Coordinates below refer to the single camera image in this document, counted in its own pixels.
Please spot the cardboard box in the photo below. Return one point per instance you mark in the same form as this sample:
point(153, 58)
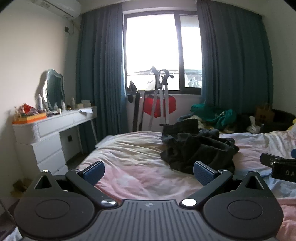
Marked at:
point(20, 187)

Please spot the white bottle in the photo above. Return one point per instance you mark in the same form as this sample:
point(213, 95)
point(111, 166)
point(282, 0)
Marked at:
point(72, 103)

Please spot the green cloth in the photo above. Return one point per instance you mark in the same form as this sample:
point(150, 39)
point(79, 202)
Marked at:
point(209, 113)

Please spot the wavy framed vanity mirror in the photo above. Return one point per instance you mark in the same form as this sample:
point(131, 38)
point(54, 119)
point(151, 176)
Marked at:
point(55, 90)

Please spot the black framed window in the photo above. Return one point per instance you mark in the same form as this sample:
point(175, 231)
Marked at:
point(152, 46)

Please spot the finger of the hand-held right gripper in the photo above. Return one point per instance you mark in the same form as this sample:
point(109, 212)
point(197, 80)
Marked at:
point(267, 159)

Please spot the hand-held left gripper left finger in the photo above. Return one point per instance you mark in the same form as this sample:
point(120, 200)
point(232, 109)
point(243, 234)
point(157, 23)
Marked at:
point(93, 172)

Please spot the black wall switch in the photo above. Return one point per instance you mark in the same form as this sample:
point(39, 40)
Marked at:
point(67, 29)

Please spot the brown paper bag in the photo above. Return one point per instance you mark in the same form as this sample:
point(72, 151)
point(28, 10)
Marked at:
point(264, 114)

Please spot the bed with pastel duvet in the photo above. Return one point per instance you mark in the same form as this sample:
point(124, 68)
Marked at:
point(129, 162)

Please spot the beige box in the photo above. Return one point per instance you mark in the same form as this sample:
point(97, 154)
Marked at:
point(84, 104)

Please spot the orange box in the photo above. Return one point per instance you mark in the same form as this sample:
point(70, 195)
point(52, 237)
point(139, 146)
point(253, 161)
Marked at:
point(30, 118)

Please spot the white air conditioner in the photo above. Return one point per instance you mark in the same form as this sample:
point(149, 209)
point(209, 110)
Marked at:
point(60, 7)

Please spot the cream cloth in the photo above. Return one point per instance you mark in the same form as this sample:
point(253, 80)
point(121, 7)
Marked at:
point(203, 124)

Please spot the silver tripod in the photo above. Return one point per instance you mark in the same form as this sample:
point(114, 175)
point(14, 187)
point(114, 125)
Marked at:
point(159, 92)

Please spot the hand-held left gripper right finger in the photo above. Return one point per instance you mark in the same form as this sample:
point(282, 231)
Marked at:
point(203, 173)

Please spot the black armchair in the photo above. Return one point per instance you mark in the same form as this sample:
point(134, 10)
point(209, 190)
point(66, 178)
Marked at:
point(282, 118)

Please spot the black pants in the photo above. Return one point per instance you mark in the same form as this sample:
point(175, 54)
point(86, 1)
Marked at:
point(198, 153)

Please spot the teal curtain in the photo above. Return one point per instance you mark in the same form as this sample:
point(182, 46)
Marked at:
point(99, 81)
point(233, 58)

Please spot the white dressing table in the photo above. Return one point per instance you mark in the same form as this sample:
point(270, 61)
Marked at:
point(50, 134)

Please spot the black upright stand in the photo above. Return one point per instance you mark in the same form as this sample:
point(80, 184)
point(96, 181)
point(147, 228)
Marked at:
point(137, 109)

